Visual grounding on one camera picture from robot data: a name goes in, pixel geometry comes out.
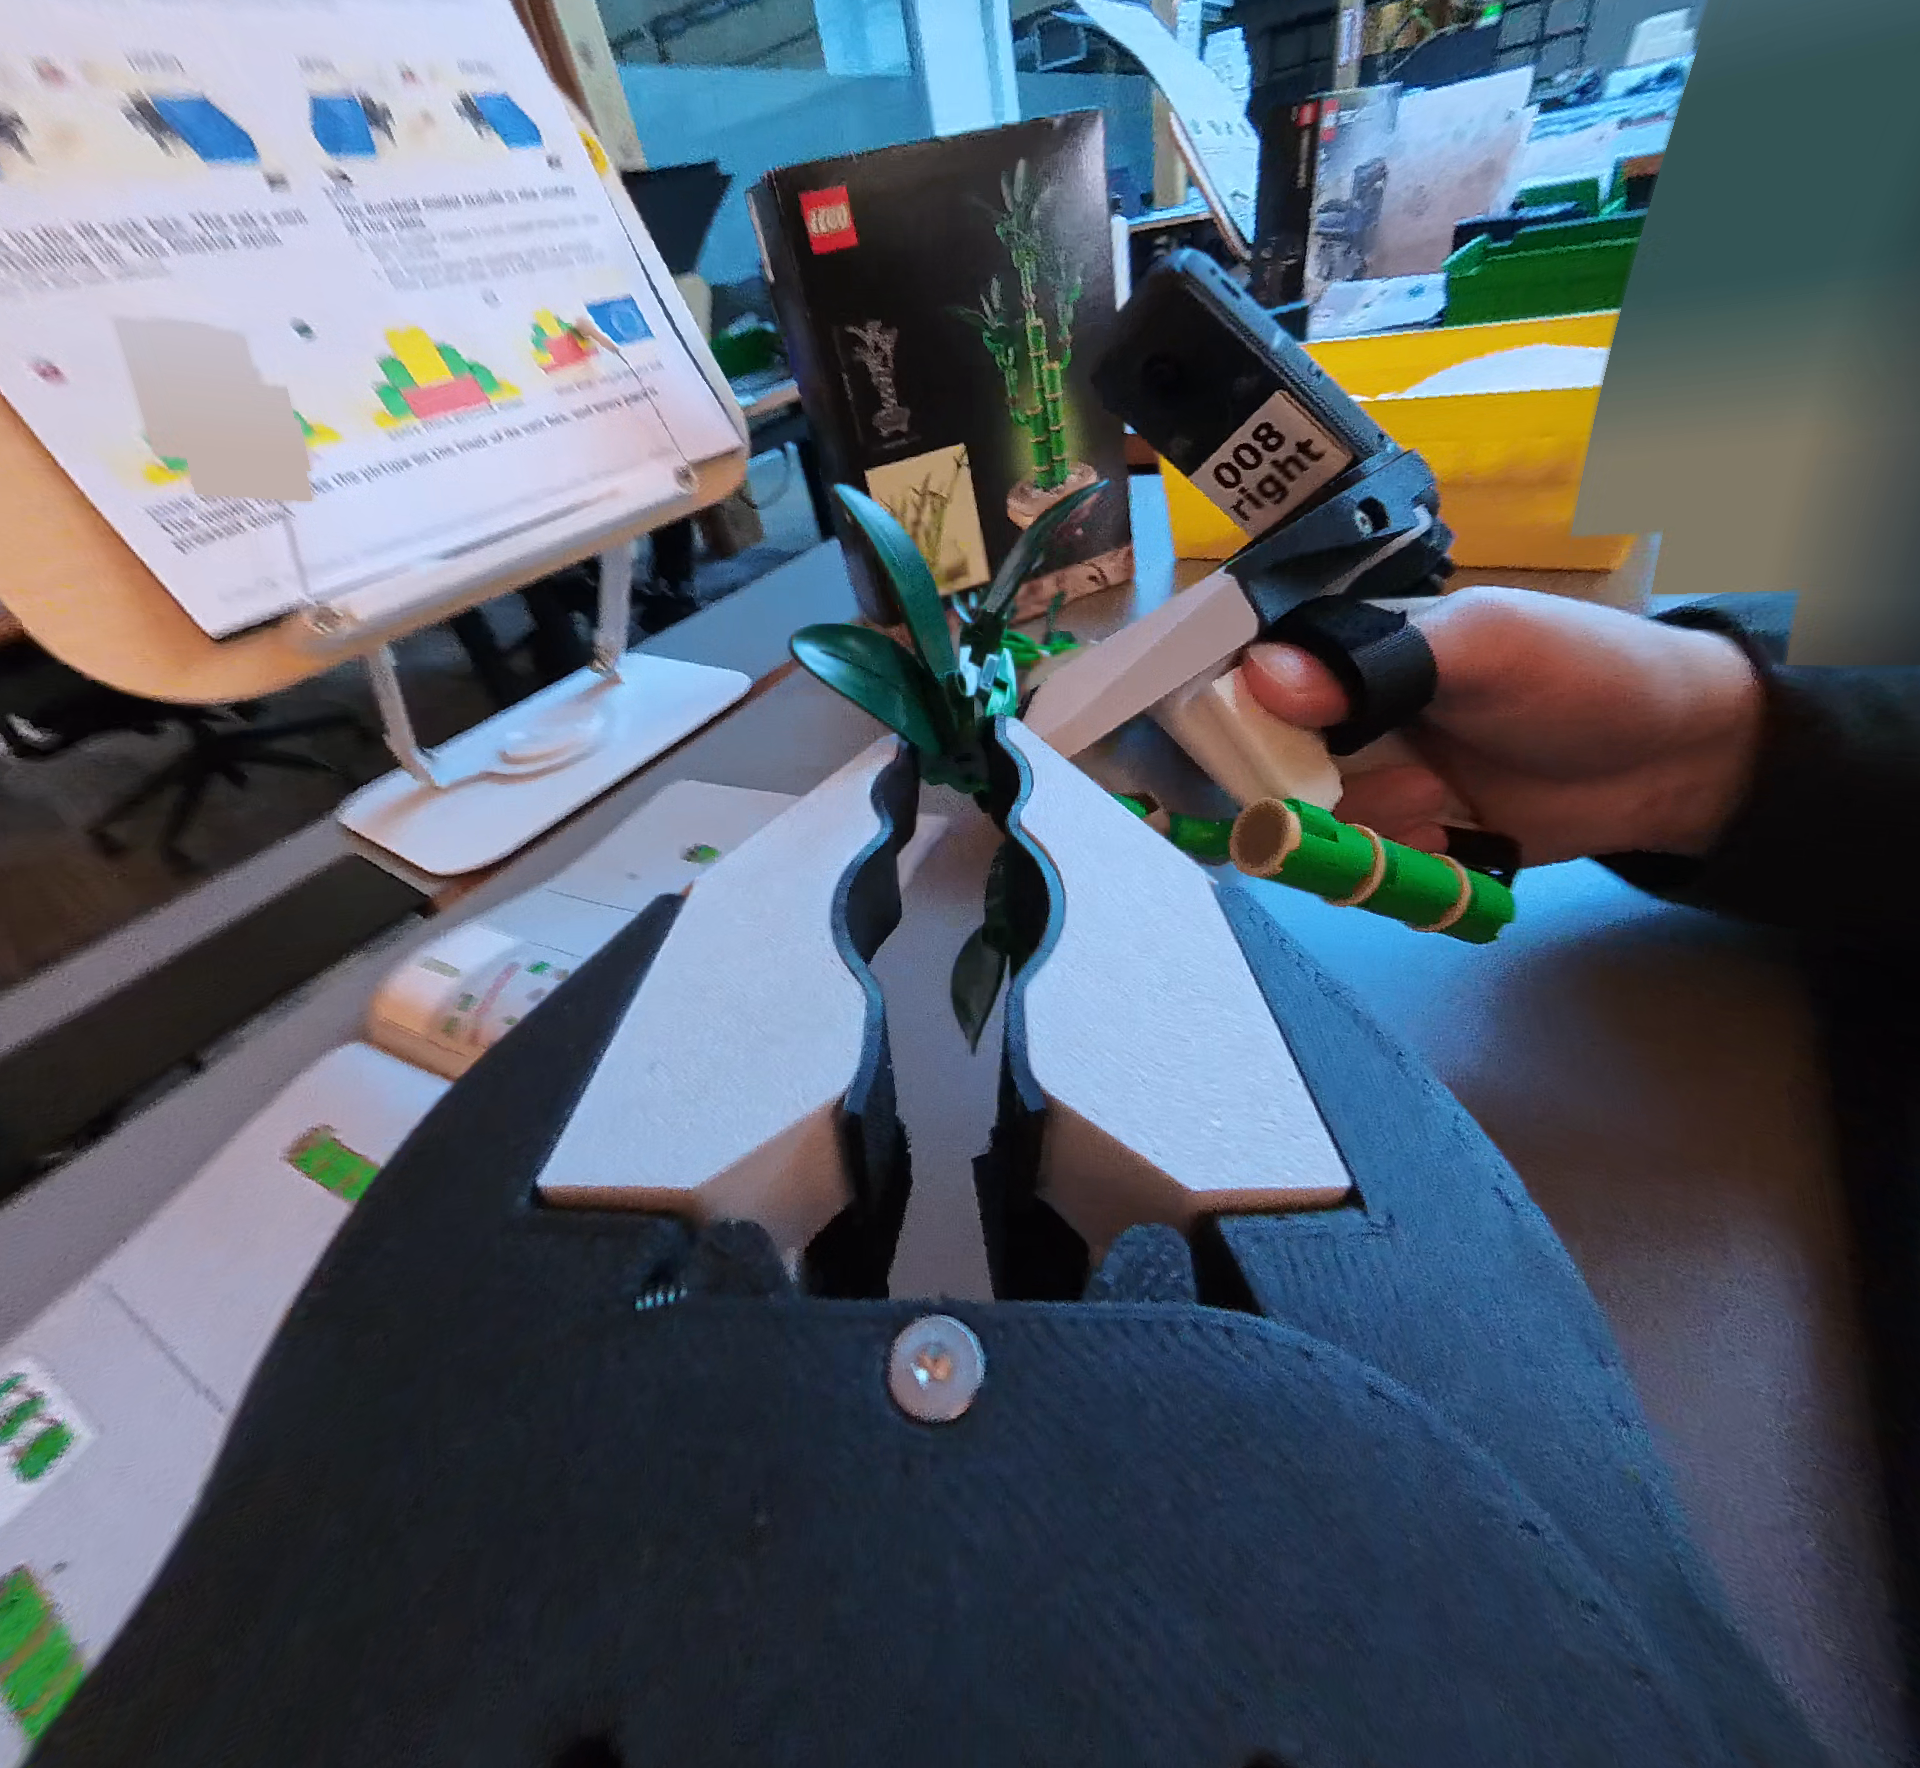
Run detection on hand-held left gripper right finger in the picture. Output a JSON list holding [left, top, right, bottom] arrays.
[[979, 718, 1354, 1306]]

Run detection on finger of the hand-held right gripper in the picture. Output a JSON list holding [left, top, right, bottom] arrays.
[[1028, 579, 1260, 757]]

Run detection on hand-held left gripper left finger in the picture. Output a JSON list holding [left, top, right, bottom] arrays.
[[537, 734, 920, 1306]]

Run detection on tan-capped green bamboo stalk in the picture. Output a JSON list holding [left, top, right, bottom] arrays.
[[1117, 798, 1519, 950]]

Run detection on thin green bamboo branch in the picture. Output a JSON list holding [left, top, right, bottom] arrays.
[[788, 478, 1117, 1048]]

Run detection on yellow plastic bin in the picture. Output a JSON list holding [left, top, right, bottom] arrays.
[[1164, 307, 1642, 569]]

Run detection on building instruction booklet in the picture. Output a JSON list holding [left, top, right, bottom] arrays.
[[0, 775, 805, 1745]]

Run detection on person's right forearm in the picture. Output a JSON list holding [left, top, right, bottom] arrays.
[[1589, 599, 1920, 997]]

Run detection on grey desk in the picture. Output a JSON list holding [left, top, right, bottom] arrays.
[[0, 473, 1872, 1768]]

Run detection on person's right hand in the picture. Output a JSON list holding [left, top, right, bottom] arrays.
[[1241, 586, 1769, 874]]

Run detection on black toy set box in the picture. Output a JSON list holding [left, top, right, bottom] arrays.
[[1295, 87, 1412, 301]]

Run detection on bamboo set box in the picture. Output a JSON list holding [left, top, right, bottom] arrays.
[[743, 115, 1139, 625]]

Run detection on white patterned box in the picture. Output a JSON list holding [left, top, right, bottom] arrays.
[[1358, 62, 1542, 289]]

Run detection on green plastic bin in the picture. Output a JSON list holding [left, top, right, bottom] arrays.
[[1441, 209, 1646, 331]]

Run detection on adjoining grey table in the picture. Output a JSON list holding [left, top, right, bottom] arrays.
[[0, 538, 843, 1194]]

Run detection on printed instruction sheet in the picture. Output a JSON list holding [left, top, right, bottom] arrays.
[[0, 0, 743, 641]]

